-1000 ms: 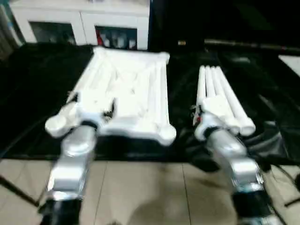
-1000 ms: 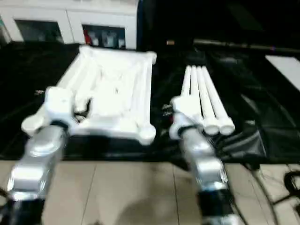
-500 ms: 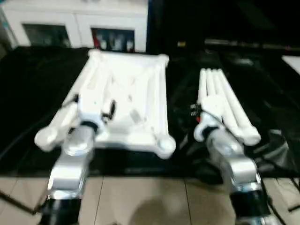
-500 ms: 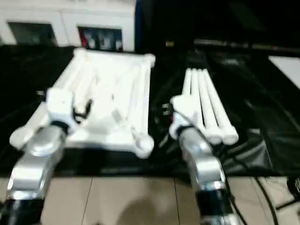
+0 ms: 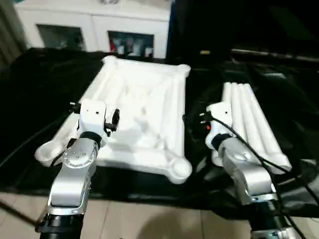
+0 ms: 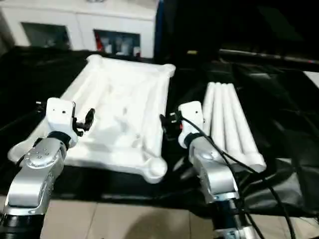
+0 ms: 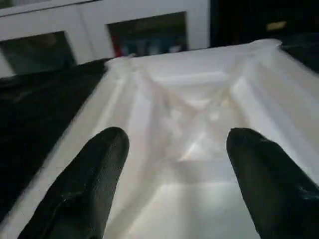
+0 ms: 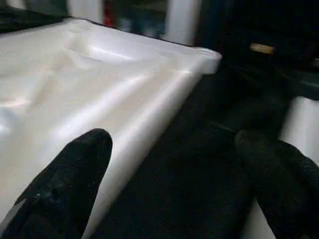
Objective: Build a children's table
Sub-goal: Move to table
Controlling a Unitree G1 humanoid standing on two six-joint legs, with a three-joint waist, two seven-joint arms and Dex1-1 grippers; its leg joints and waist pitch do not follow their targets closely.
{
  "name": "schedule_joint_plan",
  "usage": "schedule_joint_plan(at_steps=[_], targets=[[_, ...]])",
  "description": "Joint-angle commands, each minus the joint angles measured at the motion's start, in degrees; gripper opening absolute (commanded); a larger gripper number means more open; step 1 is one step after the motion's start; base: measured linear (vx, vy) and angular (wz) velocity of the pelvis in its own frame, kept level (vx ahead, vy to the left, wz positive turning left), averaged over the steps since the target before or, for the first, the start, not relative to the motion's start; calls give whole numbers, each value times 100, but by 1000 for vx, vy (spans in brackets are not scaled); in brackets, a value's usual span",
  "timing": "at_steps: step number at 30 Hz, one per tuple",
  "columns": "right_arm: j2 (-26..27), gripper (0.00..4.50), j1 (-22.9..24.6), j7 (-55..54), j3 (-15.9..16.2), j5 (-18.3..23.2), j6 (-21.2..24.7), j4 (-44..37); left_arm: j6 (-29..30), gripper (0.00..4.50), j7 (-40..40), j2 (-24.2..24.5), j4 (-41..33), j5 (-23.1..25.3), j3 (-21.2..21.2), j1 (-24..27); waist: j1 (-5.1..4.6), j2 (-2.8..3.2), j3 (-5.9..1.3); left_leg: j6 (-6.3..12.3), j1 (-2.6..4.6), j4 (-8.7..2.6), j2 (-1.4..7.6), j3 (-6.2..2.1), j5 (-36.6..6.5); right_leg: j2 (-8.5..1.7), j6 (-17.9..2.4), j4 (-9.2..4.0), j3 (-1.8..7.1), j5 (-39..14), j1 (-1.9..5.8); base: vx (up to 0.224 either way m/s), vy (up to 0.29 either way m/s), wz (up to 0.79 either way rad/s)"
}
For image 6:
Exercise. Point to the white plastic table top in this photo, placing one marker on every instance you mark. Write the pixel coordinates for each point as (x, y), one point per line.
(119, 99)

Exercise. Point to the white cabinet with windows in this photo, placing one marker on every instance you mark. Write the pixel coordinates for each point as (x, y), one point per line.
(74, 20)

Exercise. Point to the silver metal bar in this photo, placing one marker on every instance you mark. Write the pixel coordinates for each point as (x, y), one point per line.
(269, 55)

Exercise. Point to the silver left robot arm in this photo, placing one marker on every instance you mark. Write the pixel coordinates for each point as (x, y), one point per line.
(37, 164)

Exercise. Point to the black case with yellow label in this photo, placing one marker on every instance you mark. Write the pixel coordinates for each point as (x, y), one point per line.
(184, 25)

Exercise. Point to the white plastic table leg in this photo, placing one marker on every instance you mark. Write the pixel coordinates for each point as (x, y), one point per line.
(208, 109)
(246, 134)
(233, 124)
(219, 114)

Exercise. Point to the red fire extinguisher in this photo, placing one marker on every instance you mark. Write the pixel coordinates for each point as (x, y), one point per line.
(99, 43)

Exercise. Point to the black mat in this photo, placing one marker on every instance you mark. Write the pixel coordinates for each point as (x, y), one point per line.
(274, 124)

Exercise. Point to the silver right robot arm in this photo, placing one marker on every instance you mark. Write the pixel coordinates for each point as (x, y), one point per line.
(211, 169)

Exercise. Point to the white flat board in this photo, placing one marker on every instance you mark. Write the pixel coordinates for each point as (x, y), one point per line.
(312, 79)

